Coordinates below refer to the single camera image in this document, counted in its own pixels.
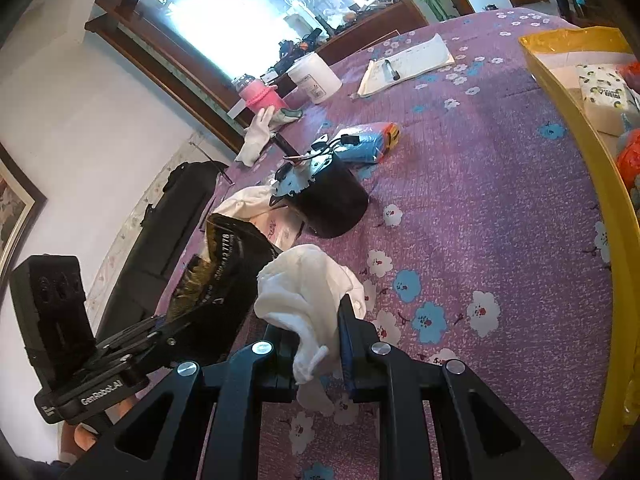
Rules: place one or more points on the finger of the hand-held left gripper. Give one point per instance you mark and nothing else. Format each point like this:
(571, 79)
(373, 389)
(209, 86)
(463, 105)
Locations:
(135, 330)
(150, 352)

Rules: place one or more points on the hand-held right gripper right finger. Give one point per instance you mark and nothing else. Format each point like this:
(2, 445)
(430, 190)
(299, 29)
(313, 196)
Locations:
(348, 355)

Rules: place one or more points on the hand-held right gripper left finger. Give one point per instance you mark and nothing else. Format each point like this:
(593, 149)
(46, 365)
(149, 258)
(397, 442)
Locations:
(280, 365)

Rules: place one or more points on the white cloth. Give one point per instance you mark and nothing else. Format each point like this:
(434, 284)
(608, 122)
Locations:
(300, 290)

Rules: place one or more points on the black foil bag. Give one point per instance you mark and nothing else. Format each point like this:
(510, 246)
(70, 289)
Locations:
(225, 280)

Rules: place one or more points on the white plastic bag red print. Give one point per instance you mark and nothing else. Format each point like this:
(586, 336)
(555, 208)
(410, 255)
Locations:
(245, 200)

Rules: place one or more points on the blue knitted cloth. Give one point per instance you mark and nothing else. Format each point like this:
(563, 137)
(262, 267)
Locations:
(630, 122)

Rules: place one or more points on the yellow cardboard box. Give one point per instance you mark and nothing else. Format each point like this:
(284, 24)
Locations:
(565, 42)

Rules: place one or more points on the person's left hand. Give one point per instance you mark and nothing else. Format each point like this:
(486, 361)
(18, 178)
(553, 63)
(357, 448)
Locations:
(89, 437)

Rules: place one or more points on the black long bag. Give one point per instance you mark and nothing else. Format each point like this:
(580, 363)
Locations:
(160, 240)

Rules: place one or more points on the wooden framed picture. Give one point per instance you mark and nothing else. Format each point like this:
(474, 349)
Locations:
(12, 210)

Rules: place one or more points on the black electric motor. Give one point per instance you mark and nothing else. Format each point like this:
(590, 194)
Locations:
(330, 200)

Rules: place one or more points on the purple floral tablecloth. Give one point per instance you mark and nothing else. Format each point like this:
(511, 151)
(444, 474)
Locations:
(475, 185)

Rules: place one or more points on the blue wrapped battery pack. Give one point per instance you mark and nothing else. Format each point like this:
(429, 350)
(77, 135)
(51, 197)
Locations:
(365, 142)

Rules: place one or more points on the white cotton glove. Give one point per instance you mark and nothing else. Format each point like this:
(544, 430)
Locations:
(255, 135)

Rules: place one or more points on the grey cloth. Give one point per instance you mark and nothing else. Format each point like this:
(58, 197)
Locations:
(287, 116)

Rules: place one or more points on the pink cup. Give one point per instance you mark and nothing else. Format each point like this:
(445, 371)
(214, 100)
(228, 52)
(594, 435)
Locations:
(260, 96)

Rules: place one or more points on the white plastic jar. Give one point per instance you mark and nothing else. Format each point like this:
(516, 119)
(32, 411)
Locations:
(315, 77)

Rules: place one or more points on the black pen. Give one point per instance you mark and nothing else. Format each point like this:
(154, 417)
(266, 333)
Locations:
(391, 70)

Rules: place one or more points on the white notebook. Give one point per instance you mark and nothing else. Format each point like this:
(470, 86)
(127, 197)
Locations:
(410, 62)

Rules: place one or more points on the white printed tissue pack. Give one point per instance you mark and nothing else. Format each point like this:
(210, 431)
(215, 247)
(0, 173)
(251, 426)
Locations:
(607, 95)

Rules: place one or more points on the large wall mirror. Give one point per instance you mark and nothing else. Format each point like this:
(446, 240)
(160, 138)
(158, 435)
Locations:
(210, 10)

